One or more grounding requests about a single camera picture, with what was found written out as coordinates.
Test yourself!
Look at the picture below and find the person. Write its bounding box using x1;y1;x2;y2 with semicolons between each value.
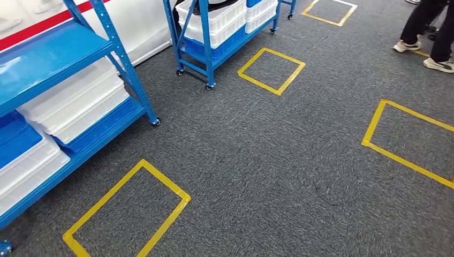
425;25;440;41
392;0;454;74

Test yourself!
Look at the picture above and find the white car with red stripe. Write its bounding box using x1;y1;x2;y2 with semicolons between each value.
0;0;178;67

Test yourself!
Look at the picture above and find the black plastic part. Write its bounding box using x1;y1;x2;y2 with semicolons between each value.
172;0;239;22

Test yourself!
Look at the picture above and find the blue metal shelf rack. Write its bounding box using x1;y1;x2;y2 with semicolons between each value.
0;0;161;257

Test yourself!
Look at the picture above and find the blue wheeled shelf rack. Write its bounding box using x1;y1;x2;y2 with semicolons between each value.
162;0;282;91
279;0;297;20

